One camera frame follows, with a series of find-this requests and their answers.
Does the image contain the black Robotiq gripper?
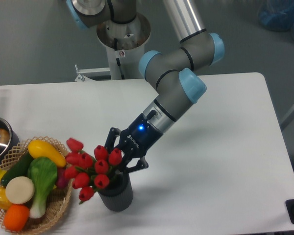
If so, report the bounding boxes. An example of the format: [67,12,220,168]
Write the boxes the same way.
[104,114,163,173]

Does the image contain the red tulip bouquet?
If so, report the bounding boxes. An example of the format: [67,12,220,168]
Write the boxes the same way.
[64,138,122,204]

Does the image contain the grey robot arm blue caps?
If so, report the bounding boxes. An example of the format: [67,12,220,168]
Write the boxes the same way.
[67,0,224,173]

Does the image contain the dark grey ribbed vase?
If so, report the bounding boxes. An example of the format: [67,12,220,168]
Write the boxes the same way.
[98,172,133,212]

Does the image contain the purple red radish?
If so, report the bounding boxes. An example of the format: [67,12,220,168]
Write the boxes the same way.
[55,168,69,189]

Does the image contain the green bok choy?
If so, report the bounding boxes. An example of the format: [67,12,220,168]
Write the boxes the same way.
[27,157,57,219]

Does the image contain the yellow squash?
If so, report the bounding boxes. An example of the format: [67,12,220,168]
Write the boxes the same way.
[27,140,67,168]

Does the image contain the dark green cucumber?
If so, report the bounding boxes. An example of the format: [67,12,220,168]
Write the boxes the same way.
[0,152,34,187]

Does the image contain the round cream bun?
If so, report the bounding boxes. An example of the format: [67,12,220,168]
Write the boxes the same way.
[5,176,35,204]

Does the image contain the orange fruit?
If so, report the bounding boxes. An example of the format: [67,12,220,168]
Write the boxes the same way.
[3,204,29,232]

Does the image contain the yellow bell pepper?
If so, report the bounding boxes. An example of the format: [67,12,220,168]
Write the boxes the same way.
[0,186,13,210]

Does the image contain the blue plastic bag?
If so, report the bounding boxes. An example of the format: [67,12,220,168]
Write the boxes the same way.
[257,0,294,40]

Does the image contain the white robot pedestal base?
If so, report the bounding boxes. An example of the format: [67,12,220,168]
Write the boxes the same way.
[74,12,152,83]

